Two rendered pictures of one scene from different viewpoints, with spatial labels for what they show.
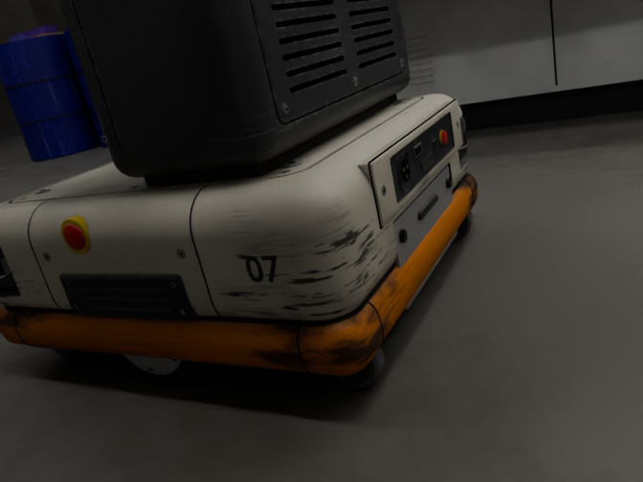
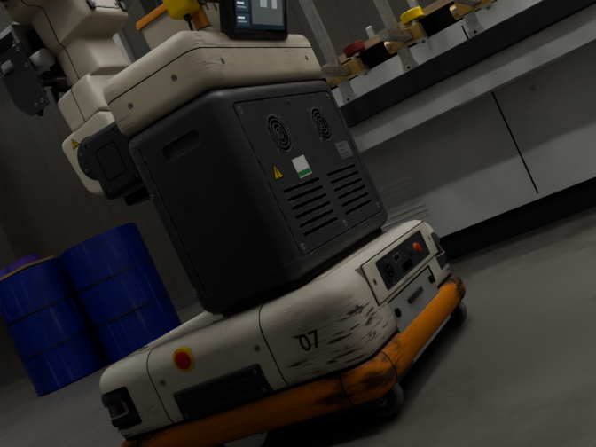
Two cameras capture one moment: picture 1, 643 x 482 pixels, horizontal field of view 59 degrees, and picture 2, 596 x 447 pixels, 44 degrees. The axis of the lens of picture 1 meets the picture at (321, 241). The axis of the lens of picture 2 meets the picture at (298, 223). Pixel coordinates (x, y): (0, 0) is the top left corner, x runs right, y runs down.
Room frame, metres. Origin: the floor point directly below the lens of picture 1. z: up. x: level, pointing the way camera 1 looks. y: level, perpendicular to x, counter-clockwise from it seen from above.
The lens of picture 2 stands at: (-0.73, 0.04, 0.41)
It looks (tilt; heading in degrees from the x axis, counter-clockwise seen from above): 1 degrees down; 358
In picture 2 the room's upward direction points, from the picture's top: 25 degrees counter-clockwise
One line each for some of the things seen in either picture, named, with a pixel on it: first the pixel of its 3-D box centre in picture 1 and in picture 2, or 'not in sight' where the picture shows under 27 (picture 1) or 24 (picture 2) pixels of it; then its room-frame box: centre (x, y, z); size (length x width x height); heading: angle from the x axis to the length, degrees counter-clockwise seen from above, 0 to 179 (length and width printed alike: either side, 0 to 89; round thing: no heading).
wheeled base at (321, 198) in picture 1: (248, 211); (289, 336); (0.98, 0.12, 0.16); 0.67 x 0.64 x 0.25; 59
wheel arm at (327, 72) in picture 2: not in sight; (343, 71); (1.86, -0.41, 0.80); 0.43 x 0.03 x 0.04; 149
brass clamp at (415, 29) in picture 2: not in sight; (404, 38); (1.79, -0.63, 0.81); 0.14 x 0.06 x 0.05; 59
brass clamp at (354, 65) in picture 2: not in sight; (344, 73); (1.91, -0.42, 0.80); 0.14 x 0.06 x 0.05; 59
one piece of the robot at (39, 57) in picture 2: not in sight; (58, 67); (1.13, 0.37, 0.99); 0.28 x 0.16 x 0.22; 149
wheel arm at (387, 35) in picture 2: not in sight; (404, 36); (1.73, -0.62, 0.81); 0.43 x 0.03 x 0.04; 149
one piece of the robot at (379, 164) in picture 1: (422, 152); (402, 259); (0.83, -0.18, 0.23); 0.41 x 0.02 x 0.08; 149
